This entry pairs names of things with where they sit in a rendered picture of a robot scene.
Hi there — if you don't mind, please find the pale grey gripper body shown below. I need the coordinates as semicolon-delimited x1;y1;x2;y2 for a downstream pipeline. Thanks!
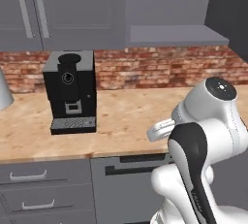
146;118;177;144

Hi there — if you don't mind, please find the grey base cabinet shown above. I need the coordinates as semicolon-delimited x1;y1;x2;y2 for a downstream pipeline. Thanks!
208;149;248;210

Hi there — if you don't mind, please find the dark grey tall cabinet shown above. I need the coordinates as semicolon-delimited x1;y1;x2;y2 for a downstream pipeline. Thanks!
204;0;248;63

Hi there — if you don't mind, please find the wide grey cabinet door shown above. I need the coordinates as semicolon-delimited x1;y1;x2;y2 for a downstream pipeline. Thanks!
28;0;128;51

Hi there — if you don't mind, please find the narrow grey cabinet door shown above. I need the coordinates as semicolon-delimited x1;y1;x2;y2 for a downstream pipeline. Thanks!
0;0;44;53

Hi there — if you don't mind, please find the grey dishwasher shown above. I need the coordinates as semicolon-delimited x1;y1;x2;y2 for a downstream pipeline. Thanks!
89;151;177;224

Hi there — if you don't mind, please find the black coffee machine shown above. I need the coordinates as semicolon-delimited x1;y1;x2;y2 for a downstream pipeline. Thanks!
42;49;98;136

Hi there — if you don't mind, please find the grey drawer front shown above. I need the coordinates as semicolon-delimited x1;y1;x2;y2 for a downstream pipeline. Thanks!
0;158;93;186
0;209;98;224
0;182;97;215

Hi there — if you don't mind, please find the pale grey cone-shaped object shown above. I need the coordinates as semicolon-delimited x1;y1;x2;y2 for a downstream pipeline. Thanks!
0;67;16;112

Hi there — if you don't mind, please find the silver drawer handle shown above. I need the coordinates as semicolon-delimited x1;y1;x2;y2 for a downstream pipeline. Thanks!
9;169;48;182
21;198;56;210

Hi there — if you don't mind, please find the grey cabinet door handle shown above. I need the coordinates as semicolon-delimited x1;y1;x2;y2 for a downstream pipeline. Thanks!
32;0;51;40
15;0;35;40

